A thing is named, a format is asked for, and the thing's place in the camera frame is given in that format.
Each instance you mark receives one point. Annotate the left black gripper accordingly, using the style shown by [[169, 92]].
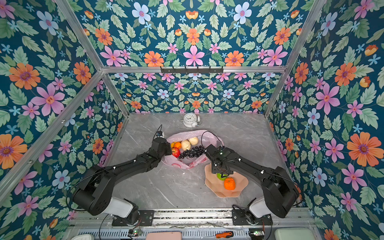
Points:
[[167, 145]]

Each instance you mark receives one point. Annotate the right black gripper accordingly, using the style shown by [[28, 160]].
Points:
[[214, 171]]

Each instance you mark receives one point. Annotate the fake red apple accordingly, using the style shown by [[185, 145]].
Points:
[[176, 152]]

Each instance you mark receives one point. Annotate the fake green apple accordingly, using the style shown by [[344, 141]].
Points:
[[221, 177]]

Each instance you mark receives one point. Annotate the fake persimmon orange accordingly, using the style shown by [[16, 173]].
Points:
[[229, 184]]

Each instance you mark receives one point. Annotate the fake beige pear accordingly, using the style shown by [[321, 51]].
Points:
[[186, 145]]

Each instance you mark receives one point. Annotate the pink flower-shaped bowl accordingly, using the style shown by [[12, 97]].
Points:
[[217, 186]]

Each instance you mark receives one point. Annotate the pink plastic bag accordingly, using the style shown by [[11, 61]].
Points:
[[205, 137]]

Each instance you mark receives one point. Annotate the fake pale yellow fruit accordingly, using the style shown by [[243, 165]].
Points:
[[194, 141]]

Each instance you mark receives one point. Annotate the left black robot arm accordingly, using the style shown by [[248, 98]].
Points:
[[94, 194]]

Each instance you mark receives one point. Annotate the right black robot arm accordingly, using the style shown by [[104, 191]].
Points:
[[279, 192]]

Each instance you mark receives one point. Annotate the fake black grapes bunch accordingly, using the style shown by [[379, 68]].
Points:
[[193, 153]]

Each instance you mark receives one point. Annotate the white alarm clock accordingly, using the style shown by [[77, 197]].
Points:
[[191, 120]]

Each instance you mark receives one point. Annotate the small circuit board right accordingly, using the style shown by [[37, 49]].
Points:
[[256, 233]]

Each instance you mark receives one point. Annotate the small circuit board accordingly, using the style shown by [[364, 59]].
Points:
[[135, 233], [256, 233]]

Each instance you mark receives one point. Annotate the pink box front edge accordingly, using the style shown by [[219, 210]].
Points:
[[167, 236]]

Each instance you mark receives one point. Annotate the small circuit board left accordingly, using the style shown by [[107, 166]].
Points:
[[135, 233]]

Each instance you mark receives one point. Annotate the pale green box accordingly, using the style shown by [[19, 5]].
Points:
[[294, 234]]

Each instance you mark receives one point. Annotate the white object front left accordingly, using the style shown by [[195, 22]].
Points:
[[83, 237]]

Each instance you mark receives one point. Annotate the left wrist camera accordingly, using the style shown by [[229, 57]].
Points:
[[159, 134]]

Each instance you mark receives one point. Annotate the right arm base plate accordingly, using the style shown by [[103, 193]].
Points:
[[242, 217]]

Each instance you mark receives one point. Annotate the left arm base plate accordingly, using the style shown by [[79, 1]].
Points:
[[136, 218]]

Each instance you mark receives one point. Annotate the orange handled screwdriver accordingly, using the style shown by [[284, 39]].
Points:
[[221, 235]]

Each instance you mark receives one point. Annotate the black hook rail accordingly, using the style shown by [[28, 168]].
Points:
[[189, 70]]

